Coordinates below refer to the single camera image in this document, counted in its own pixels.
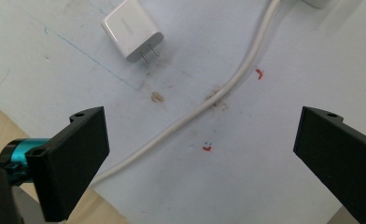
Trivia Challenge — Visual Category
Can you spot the white charger plug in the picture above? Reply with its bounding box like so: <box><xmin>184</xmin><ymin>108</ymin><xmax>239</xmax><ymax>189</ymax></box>
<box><xmin>101</xmin><ymin>0</ymin><xmax>165</xmax><ymax>64</ymax></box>

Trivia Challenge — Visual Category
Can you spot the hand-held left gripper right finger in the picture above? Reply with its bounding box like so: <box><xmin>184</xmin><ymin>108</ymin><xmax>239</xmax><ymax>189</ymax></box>
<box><xmin>292</xmin><ymin>105</ymin><xmax>366</xmax><ymax>224</ymax></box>

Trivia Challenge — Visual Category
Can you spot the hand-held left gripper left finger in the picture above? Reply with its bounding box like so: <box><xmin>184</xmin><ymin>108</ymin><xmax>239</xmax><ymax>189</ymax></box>
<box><xmin>25</xmin><ymin>105</ymin><xmax>111</xmax><ymax>223</ymax></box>

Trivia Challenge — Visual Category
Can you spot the white cable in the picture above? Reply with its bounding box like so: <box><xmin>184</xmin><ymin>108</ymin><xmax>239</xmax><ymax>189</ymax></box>
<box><xmin>91</xmin><ymin>0</ymin><xmax>282</xmax><ymax>187</ymax></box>

